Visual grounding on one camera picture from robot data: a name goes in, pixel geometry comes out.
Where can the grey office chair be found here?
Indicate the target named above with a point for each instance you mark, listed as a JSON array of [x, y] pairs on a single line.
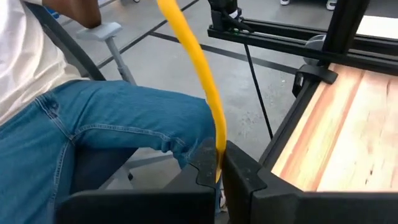
[[101, 31]]

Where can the person's shoe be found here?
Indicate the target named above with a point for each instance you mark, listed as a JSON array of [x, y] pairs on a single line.
[[331, 3], [285, 2]]

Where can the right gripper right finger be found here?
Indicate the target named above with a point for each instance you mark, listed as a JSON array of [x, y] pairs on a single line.
[[280, 205]]

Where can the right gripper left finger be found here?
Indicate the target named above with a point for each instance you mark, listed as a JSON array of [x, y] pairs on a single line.
[[174, 205]]

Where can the black table frame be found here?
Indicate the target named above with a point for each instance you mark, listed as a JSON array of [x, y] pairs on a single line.
[[280, 40]]

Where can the person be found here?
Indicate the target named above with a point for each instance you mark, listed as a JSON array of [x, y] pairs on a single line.
[[93, 130]]

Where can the black clamped device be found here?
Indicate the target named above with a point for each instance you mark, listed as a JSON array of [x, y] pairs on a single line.
[[222, 12]]

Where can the white panel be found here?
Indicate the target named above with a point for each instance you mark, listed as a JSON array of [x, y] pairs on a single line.
[[379, 28]]

